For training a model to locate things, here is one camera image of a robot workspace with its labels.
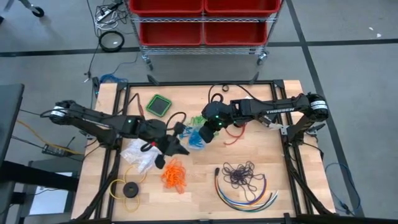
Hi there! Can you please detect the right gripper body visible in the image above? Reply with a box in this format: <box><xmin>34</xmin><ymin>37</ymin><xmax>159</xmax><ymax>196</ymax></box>
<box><xmin>198</xmin><ymin>121</ymin><xmax>218</xmax><ymax>144</ymax></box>

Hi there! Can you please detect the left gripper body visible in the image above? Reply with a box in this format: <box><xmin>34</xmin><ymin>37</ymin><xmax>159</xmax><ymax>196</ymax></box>
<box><xmin>141</xmin><ymin>119</ymin><xmax>175</xmax><ymax>149</ymax></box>

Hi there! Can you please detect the clear zip bag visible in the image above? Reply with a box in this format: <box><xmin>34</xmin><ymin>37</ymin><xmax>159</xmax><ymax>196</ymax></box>
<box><xmin>180</xmin><ymin>124</ymin><xmax>208</xmax><ymax>152</ymax></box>

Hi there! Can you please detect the green rubber band pile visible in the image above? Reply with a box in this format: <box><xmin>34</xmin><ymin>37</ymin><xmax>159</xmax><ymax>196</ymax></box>
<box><xmin>186</xmin><ymin>114</ymin><xmax>218</xmax><ymax>138</ymax></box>

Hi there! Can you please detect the orange rubber band pile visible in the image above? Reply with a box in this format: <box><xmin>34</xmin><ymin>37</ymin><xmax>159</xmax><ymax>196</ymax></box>
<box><xmin>160</xmin><ymin>158</ymin><xmax>187</xmax><ymax>194</ymax></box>

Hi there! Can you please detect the dark brown rubber band pile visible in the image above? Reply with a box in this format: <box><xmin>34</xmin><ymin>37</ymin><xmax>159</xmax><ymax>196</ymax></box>
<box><xmin>222</xmin><ymin>161</ymin><xmax>264</xmax><ymax>202</ymax></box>

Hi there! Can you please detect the clear plastic bag pile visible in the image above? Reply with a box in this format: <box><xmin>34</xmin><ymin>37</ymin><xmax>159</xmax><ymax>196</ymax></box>
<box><xmin>119</xmin><ymin>138</ymin><xmax>162</xmax><ymax>174</ymax></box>

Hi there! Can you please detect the green square collapsible container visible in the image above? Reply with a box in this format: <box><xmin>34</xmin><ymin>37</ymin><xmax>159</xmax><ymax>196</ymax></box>
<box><xmin>145</xmin><ymin>94</ymin><xmax>173</xmax><ymax>118</ymax></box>

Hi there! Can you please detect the small black device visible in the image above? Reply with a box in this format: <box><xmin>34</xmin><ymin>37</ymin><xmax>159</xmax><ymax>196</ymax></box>
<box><xmin>91</xmin><ymin>77</ymin><xmax>101</xmax><ymax>96</ymax></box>

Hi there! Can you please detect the coloured tube bundle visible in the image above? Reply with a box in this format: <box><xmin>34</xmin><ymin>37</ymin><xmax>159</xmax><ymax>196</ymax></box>
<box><xmin>213</xmin><ymin>167</ymin><xmax>279</xmax><ymax>212</ymax></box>

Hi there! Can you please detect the red plastic bin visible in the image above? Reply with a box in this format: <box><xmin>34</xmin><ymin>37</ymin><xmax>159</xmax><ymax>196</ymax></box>
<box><xmin>203</xmin><ymin>21</ymin><xmax>268</xmax><ymax>47</ymax></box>
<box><xmin>139</xmin><ymin>21</ymin><xmax>203</xmax><ymax>47</ymax></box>
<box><xmin>204</xmin><ymin>0</ymin><xmax>282</xmax><ymax>17</ymax></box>
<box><xmin>129</xmin><ymin>0</ymin><xmax>205</xmax><ymax>17</ymax></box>

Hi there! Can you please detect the black power brick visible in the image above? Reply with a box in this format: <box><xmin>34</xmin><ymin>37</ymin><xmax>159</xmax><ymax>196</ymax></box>
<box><xmin>42</xmin><ymin>143</ymin><xmax>67</xmax><ymax>157</ymax></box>

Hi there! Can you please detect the white power strip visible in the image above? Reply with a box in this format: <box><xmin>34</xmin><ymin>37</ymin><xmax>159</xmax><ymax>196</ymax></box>
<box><xmin>96</xmin><ymin>8</ymin><xmax>112</xmax><ymax>22</ymax></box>

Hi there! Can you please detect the black desk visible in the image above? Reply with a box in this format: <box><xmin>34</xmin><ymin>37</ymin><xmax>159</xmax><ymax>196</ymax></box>
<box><xmin>0</xmin><ymin>83</ymin><xmax>25</xmax><ymax>162</ymax></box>

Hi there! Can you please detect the black rolling workbench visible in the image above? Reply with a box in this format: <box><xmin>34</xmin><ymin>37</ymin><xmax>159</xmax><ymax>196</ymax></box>
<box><xmin>0</xmin><ymin>0</ymin><xmax>45</xmax><ymax>19</ymax></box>

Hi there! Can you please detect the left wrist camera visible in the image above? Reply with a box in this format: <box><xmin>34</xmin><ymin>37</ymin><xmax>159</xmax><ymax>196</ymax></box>
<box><xmin>173</xmin><ymin>121</ymin><xmax>187</xmax><ymax>135</ymax></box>

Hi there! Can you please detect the black spool red wire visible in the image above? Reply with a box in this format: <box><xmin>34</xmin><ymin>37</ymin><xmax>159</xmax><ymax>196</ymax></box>
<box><xmin>223</xmin><ymin>123</ymin><xmax>247</xmax><ymax>146</ymax></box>

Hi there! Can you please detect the yellow rubber band ring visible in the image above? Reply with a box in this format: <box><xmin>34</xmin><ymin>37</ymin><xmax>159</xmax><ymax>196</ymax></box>
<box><xmin>108</xmin><ymin>164</ymin><xmax>147</xmax><ymax>213</ymax></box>

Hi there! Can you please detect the black aluminium table frame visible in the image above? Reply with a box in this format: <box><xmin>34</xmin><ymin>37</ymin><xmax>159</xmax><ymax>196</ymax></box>
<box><xmin>71</xmin><ymin>79</ymin><xmax>338</xmax><ymax>224</ymax></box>

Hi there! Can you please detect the black right camera cable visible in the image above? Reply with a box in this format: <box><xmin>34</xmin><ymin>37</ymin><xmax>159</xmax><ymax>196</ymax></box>
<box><xmin>207</xmin><ymin>81</ymin><xmax>265</xmax><ymax>103</ymax></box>

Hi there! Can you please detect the blue floor cable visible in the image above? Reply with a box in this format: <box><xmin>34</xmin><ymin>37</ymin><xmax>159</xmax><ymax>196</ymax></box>
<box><xmin>99</xmin><ymin>73</ymin><xmax>129</xmax><ymax>84</ymax></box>

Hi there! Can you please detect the metal wire shelf cart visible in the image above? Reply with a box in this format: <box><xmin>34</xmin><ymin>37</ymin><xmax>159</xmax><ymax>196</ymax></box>
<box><xmin>124</xmin><ymin>0</ymin><xmax>282</xmax><ymax>71</ymax></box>

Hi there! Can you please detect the white coiled cable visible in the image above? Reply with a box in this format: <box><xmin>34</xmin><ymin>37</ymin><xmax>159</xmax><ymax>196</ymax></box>
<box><xmin>94</xmin><ymin>14</ymin><xmax>121</xmax><ymax>31</ymax></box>

